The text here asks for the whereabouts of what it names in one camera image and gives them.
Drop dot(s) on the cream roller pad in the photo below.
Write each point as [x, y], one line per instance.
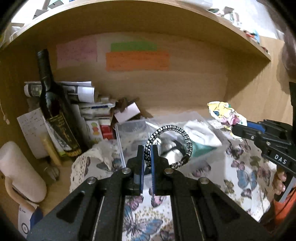
[22, 182]

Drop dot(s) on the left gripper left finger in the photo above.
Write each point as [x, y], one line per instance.
[94, 210]

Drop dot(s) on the pink sticky note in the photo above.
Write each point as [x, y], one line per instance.
[76, 52]

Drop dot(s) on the stack of papers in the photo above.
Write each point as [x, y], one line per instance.
[91, 112]

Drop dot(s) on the green knitted cloth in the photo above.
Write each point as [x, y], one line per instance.
[204, 144]

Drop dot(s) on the white cloth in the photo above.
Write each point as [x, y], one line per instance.
[196, 127]

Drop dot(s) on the floral fabric scrunchie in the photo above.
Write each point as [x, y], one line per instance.
[225, 114]

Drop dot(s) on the small pink white box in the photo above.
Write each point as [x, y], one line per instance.
[129, 112]

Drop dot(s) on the person's right hand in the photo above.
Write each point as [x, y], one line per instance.
[278, 181]

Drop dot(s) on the wooden shelf board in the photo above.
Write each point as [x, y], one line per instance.
[81, 18]

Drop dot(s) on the dark wine bottle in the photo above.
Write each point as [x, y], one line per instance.
[57, 111]

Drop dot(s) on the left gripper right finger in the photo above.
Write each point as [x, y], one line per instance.
[200, 210]

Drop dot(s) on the orange sticky note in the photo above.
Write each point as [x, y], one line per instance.
[137, 60]

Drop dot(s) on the green sticky note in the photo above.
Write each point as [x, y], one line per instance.
[133, 46]

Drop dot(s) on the white handwritten paper note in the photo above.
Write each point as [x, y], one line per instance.
[32, 126]

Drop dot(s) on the yellow tube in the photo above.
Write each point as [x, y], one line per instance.
[50, 148]

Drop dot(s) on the butterfly print tablecloth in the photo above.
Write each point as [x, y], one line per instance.
[237, 168]

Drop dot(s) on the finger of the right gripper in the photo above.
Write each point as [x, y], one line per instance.
[256, 126]
[257, 137]

